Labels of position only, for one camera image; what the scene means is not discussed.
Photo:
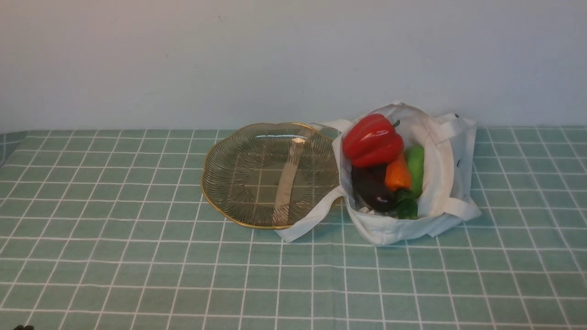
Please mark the red bell pepper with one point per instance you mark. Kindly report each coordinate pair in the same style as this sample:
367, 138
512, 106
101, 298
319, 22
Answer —
373, 141

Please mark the white cloth tote bag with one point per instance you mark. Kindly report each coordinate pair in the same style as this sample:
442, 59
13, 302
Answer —
448, 142

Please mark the dark purple eggplant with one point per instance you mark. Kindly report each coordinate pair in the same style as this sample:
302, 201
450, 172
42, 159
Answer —
369, 185

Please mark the orange carrot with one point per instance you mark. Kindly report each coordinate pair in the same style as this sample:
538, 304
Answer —
398, 176

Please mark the green vegetable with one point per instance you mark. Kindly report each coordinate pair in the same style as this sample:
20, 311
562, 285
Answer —
407, 205

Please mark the green checkered tablecloth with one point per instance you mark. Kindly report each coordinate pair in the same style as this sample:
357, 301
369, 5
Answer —
108, 230

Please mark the gold-rimmed glass plate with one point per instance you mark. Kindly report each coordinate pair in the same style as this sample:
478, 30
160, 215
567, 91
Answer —
270, 175

